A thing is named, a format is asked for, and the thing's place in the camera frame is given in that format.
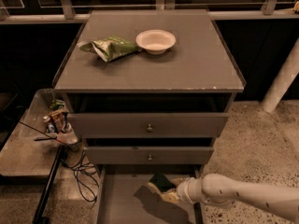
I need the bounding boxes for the grey drawer cabinet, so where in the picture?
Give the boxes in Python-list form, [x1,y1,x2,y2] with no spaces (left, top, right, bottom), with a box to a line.
[51,9,247,173]

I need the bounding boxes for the clear plastic bin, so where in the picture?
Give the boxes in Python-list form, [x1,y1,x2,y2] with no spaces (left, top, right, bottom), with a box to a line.
[0,89,78,176]

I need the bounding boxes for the black cable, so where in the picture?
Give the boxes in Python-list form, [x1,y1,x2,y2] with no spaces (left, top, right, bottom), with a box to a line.
[18,120,100,203]

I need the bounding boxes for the green and yellow sponge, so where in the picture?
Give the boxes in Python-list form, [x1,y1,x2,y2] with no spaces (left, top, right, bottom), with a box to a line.
[148,173,176,194]

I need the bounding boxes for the white paper bowl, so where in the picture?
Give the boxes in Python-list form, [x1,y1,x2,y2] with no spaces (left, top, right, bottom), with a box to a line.
[135,30,176,55]

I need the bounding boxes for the grey bottom drawer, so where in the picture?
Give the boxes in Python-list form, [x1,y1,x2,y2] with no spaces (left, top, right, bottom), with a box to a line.
[93,164,204,224]

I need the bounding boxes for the snack packets in bin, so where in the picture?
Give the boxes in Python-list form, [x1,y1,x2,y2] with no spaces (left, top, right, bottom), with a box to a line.
[43,99,72,133]

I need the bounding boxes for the black pole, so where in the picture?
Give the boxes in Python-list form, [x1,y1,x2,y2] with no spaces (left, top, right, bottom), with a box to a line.
[32,146,64,224]

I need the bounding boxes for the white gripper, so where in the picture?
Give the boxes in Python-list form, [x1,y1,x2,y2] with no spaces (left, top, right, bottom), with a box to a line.
[161,177,203,203]

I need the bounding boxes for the green chip bag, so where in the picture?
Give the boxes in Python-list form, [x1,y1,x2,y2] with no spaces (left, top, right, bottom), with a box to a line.
[78,35,140,63]

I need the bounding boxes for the grey middle drawer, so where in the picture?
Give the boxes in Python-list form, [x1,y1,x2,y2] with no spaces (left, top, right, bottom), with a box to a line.
[85,138,213,164]

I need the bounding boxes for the grey top drawer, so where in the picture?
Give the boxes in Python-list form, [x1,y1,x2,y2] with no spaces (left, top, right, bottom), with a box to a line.
[67,93,233,138]

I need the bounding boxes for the grey drawer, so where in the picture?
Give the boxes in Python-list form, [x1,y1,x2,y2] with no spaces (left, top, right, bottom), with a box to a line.
[85,138,213,164]
[93,164,204,224]
[67,93,233,138]

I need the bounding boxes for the metal railing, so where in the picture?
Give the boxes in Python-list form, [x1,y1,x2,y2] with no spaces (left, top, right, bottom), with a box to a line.
[0,0,299,24]

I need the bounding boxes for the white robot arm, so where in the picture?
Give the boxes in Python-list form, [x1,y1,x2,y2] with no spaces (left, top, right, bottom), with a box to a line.
[177,47,299,224]

